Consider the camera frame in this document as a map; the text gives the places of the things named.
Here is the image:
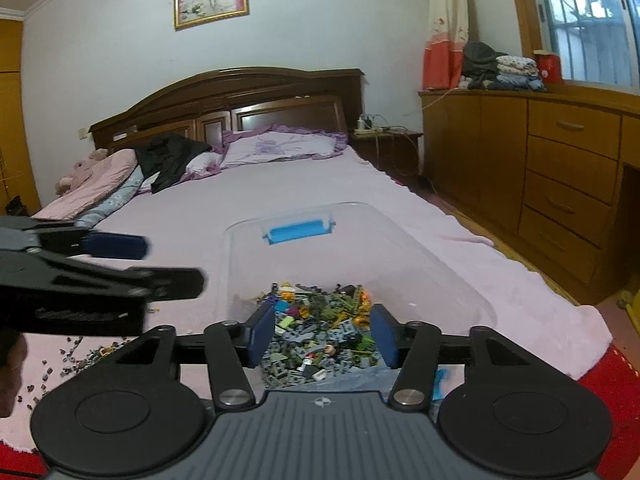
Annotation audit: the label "heap of colourful toy bricks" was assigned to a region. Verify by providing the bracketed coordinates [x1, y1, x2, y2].
[250, 282, 401, 388]

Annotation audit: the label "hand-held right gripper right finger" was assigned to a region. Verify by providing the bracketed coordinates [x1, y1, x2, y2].
[370, 303, 543, 413]

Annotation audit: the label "purple embroidered pillow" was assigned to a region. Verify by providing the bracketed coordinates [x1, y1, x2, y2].
[220, 124, 349, 170]

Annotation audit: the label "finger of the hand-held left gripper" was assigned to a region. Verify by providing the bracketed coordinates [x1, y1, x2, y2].
[0, 215, 151, 261]
[35, 252, 207, 306]

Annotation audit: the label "dark wooden headboard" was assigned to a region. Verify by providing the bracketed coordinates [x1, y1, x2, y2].
[89, 67, 365, 153]

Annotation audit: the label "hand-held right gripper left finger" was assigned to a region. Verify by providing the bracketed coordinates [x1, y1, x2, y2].
[102, 303, 277, 413]

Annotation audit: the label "clear plastic storage bin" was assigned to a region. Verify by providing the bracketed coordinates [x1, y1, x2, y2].
[217, 201, 498, 403]

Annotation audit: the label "wooden dresser cabinet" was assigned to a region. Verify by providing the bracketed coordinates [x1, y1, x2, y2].
[417, 85, 640, 306]

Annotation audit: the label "white power strip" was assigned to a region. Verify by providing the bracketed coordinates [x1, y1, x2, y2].
[356, 115, 388, 135]

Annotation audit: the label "pink plush toy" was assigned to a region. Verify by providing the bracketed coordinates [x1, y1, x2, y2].
[54, 149, 108, 196]

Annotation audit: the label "pink quilt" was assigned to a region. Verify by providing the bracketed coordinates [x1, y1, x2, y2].
[31, 149, 138, 221]

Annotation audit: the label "white purple-frilled pillow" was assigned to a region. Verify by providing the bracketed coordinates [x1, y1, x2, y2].
[182, 152, 224, 181]

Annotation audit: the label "black garment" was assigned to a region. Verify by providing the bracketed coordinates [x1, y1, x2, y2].
[135, 133, 213, 195]

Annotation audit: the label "yellow wooden wardrobe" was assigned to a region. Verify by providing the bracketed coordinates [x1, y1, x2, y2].
[0, 17, 41, 216]

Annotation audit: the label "white and red curtain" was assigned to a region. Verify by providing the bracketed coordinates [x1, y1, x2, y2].
[422, 0, 471, 92]

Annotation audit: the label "dark wooden nightstand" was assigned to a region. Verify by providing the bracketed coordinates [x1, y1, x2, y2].
[348, 127, 425, 178]

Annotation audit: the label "stack of folded clothes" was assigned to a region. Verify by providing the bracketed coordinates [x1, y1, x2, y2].
[460, 41, 548, 92]

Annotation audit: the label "small toy bricks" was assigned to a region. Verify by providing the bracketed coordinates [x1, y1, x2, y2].
[15, 335, 138, 411]

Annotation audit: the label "person's left hand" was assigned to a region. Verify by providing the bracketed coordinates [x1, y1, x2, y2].
[0, 332, 27, 417]

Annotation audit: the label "red box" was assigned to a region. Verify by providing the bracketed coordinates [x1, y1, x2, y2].
[532, 50, 565, 84]

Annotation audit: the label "barred window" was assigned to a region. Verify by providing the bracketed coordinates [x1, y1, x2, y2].
[505, 0, 640, 93]

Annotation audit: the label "red cloth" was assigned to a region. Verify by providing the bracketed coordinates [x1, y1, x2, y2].
[0, 327, 640, 480]

